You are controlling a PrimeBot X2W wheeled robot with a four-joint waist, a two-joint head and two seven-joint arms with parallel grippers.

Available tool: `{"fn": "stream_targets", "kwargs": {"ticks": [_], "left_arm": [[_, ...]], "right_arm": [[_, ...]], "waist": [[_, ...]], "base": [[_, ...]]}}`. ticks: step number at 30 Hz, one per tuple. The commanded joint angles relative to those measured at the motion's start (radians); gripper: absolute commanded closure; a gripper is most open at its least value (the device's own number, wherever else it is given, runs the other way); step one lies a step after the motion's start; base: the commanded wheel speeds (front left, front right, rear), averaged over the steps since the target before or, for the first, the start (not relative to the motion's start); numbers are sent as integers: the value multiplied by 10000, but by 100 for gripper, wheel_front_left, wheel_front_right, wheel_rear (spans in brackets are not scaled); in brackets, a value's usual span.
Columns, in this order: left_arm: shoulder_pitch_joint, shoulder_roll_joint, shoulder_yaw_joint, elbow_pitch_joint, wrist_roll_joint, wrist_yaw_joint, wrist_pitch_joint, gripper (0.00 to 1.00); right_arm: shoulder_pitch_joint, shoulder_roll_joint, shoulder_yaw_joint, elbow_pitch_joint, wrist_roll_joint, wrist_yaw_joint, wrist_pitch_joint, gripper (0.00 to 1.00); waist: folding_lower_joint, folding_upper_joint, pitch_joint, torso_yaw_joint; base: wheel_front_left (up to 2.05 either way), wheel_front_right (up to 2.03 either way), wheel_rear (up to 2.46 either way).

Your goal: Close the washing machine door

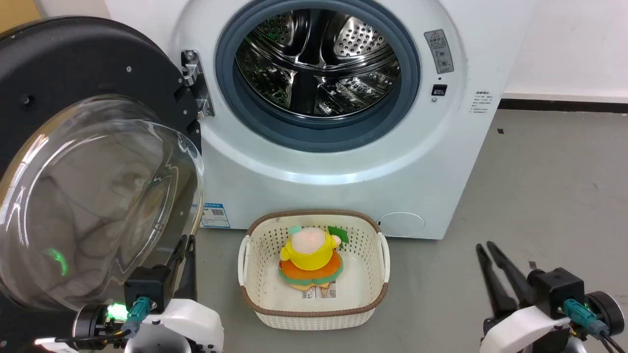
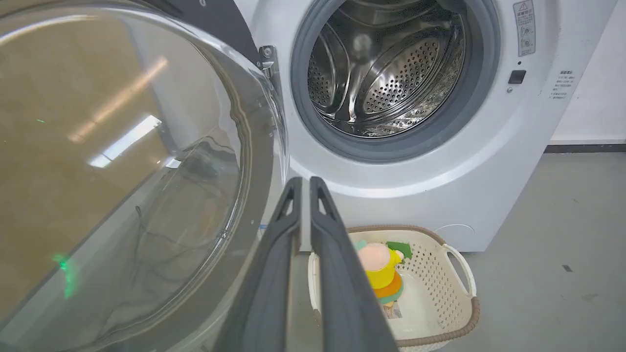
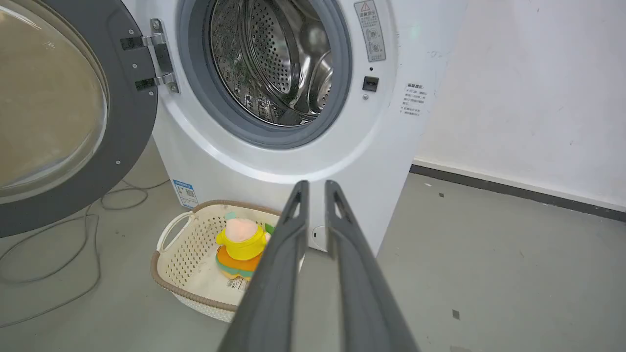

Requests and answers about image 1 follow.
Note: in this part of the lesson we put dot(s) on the tan wooden panel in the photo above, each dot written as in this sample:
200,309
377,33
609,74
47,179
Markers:
17,13

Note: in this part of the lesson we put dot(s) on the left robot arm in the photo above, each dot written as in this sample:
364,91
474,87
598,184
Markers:
93,323

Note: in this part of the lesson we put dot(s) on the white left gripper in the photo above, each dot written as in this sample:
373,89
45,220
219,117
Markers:
189,326

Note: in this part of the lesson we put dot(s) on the white doll tag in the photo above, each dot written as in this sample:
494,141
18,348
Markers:
319,292

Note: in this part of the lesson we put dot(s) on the white front-load washing machine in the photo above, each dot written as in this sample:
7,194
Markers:
422,162

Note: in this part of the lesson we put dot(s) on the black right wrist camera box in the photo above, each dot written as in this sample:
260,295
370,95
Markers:
557,291

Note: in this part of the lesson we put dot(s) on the yellow orange plush doll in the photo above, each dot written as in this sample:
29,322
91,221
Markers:
311,255

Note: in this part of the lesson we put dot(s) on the black door latch slot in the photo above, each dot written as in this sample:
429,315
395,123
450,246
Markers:
439,89

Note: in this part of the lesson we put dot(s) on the round filter cover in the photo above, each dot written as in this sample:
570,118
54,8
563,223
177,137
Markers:
402,224

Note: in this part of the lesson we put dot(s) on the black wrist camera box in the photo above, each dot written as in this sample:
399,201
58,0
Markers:
147,289
557,291

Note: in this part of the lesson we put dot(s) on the blue energy label sticker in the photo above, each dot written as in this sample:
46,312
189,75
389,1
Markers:
215,215

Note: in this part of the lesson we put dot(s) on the metal door hinge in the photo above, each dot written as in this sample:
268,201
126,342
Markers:
197,78

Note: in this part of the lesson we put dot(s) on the grey warning sticker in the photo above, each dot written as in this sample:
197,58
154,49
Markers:
440,51

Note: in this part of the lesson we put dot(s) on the stainless steel drum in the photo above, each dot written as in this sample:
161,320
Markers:
316,59

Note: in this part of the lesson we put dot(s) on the small text sticker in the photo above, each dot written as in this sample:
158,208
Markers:
483,102

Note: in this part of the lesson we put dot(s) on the black round door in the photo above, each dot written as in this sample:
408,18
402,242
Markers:
88,196

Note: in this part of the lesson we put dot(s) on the black wall baseboard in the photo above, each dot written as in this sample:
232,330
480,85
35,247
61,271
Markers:
564,105

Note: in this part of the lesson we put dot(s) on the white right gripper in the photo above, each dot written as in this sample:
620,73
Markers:
522,331

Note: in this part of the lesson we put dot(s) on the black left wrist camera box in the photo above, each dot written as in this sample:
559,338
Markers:
147,289

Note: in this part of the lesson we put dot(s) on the white laundry basket, brown rim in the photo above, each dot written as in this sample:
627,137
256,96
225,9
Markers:
358,289

